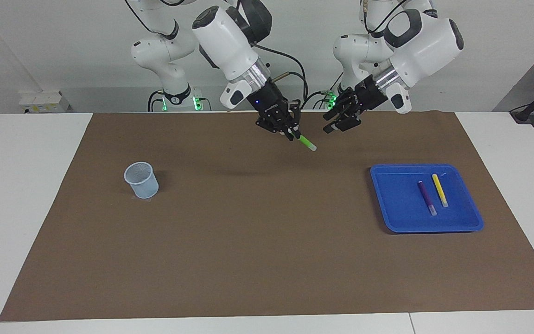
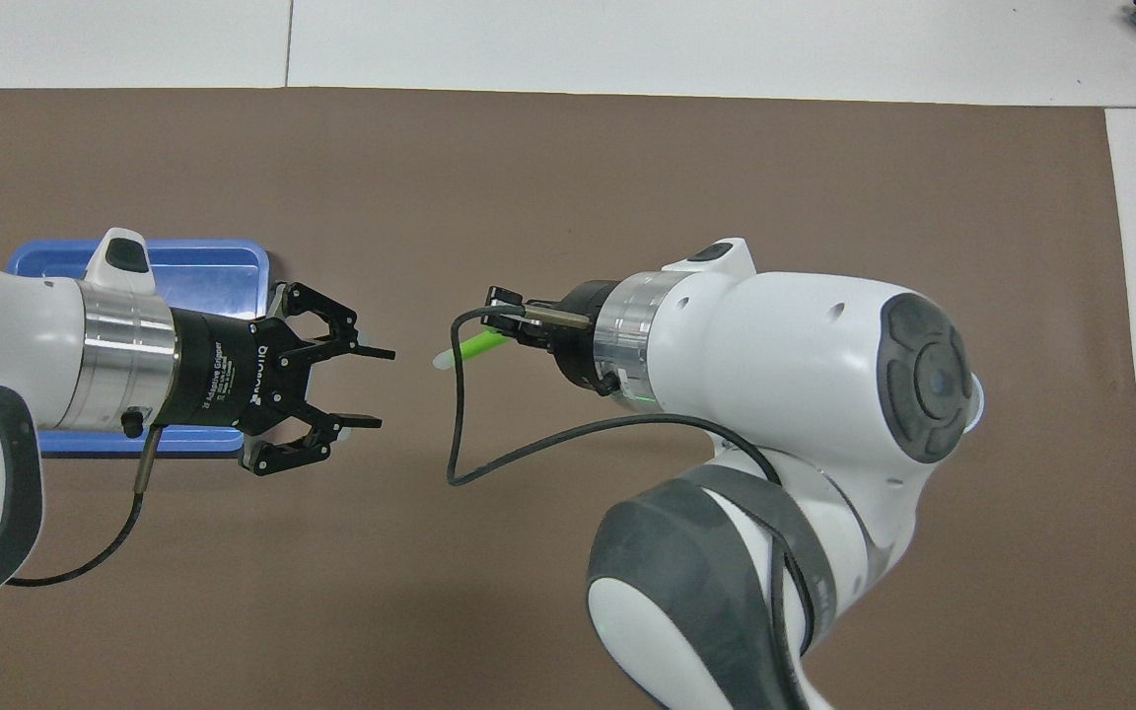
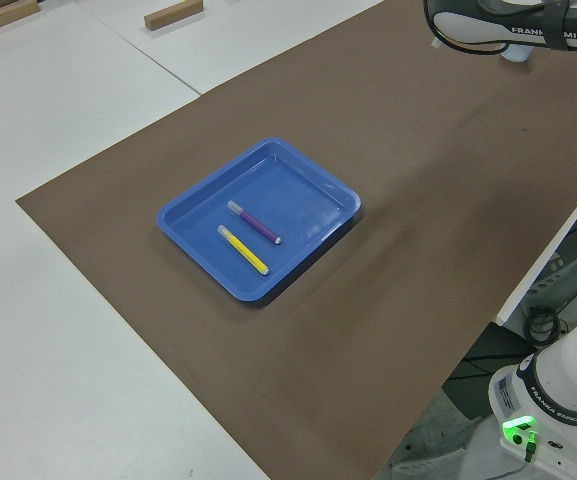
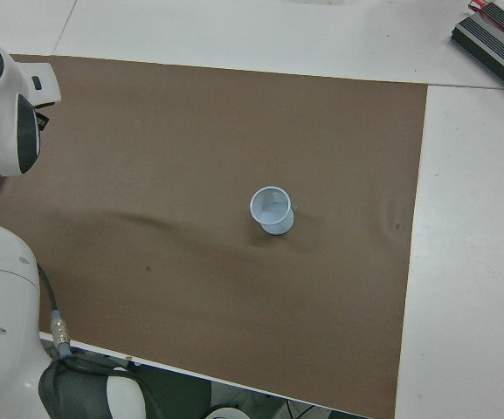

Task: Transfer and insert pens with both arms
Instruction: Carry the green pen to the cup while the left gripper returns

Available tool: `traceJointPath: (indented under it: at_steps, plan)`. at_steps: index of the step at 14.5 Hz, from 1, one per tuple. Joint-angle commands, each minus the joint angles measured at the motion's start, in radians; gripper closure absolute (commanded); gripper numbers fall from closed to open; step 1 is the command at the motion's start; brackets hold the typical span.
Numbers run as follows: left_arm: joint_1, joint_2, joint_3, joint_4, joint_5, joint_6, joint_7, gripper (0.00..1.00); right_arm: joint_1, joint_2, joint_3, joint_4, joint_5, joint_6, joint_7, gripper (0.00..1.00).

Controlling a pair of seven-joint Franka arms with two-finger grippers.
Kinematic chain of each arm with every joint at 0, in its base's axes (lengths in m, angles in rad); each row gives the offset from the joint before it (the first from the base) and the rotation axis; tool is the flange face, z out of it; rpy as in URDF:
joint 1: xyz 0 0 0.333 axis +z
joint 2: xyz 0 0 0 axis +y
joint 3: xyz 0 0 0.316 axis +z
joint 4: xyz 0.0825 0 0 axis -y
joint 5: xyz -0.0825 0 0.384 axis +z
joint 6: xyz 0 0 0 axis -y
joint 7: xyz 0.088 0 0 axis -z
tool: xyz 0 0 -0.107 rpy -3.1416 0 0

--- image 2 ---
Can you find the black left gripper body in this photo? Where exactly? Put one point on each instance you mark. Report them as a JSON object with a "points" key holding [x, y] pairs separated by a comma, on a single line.
{"points": [[233, 370]]}

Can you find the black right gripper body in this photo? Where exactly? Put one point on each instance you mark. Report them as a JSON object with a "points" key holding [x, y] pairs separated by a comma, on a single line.
{"points": [[583, 345]]}

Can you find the green marker pen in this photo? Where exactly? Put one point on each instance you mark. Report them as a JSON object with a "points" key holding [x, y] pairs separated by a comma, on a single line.
{"points": [[474, 345]]}

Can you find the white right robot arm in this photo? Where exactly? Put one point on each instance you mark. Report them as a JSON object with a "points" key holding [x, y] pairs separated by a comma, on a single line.
{"points": [[775, 355]]}

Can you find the blue plastic tray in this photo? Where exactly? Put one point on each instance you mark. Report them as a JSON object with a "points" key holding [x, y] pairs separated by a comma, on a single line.
{"points": [[203, 276]]}

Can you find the brown table mat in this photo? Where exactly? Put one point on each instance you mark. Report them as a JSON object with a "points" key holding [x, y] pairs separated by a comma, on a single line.
{"points": [[627, 177]]}

